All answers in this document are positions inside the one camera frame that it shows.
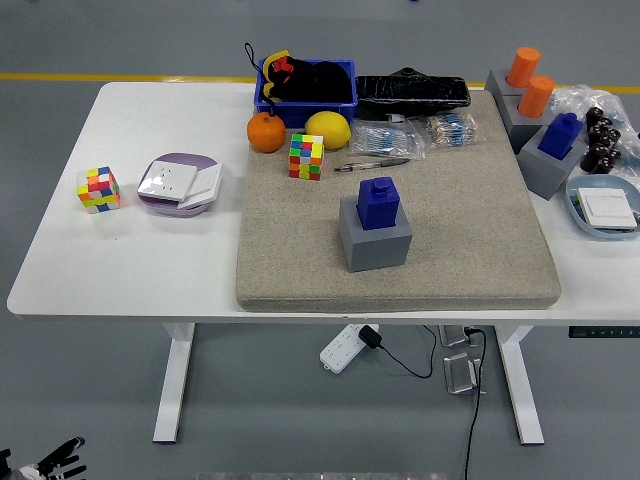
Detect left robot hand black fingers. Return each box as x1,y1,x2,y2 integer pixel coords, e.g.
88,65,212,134
0,436,88,480

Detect blue square seal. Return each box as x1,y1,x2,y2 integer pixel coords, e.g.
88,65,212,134
356,177,403,232
537,112,585,161

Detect grey seal holder block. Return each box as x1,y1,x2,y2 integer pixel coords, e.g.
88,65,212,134
338,195,414,274
498,92,557,155
516,127,589,202
483,68,526,101

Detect orange cylinder seal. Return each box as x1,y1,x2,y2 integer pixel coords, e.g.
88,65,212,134
506,46,542,89
517,74,556,119

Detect white table leg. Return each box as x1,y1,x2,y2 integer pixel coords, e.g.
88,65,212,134
494,325,545,446
152,323,196,444

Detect white-edged colourful puzzle cube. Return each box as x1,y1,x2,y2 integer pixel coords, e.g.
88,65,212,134
76,165,123,215

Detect white power strip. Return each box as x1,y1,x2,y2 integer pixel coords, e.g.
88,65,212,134
319,323,380,375

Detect grey-brown mat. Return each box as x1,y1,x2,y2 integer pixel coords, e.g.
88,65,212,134
233,89,562,314

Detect purple plate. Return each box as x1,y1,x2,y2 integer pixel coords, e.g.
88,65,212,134
136,152,223,219

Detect black power adapter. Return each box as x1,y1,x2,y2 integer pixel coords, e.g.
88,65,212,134
358,324,384,350

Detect orange fruit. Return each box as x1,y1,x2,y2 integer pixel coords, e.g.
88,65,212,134
246,111,288,154

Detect stickerless colourful puzzle cube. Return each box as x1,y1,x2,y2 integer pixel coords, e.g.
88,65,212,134
288,132,326,182

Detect blue plastic bin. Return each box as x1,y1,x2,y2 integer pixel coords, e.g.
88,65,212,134
253,58,359,131

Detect yellow lemon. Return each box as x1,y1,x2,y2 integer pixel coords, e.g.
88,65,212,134
304,110,353,150

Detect grey ballpoint pen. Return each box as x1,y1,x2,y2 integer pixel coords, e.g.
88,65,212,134
333,157,412,174

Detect yellow black red toy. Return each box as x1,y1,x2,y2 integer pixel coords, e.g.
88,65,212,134
260,48,296,101

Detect black cloth bundle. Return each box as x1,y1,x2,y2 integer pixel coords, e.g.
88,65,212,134
279,58,354,104

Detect black wrapped long object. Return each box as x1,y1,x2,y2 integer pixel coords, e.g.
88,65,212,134
354,66,472,121

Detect black table control panel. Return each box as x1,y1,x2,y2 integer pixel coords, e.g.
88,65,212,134
568,326,640,339

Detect clear crumpled plastic bag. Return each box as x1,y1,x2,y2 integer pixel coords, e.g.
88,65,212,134
549,83,640,179

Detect white wall socket panel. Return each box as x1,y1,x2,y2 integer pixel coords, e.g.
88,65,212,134
137,160,200,203

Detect white wall switch panel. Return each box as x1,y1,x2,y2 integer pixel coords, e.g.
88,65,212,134
177,163,223,210
576,187,639,231

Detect black adapter cable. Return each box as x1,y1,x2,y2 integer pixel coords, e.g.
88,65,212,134
377,324,439,380

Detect clear metal bracket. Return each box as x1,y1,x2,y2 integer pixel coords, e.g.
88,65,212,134
443,352,484,397
438,324,479,349

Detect black strap cord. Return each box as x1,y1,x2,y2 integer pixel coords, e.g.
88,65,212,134
243,41,279,119

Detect black power cable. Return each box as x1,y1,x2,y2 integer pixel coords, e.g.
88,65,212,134
462,326,489,480

